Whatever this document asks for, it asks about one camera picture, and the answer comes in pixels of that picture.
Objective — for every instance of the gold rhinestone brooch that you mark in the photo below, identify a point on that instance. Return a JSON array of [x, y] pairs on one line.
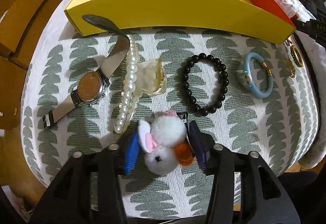
[[291, 70]]

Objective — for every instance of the white bunny plush hair clip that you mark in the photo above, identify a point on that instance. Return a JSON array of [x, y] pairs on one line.
[[163, 132]]

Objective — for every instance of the light blue bangle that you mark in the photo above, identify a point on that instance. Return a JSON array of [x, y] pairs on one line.
[[246, 79]]

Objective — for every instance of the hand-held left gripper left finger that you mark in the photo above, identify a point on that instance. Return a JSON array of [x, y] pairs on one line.
[[131, 156]]

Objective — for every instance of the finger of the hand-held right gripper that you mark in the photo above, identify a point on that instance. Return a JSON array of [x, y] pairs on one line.
[[315, 29]]

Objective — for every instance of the yellow cardboard box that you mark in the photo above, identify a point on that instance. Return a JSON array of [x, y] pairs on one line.
[[178, 7]]

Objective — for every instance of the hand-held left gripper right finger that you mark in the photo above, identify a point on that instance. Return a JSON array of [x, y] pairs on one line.
[[196, 147]]

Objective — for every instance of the leaf-patterned bedsheet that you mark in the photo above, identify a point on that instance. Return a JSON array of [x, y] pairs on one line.
[[242, 127]]

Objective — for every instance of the pearl hair claw clip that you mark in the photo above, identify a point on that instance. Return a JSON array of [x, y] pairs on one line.
[[131, 79]]

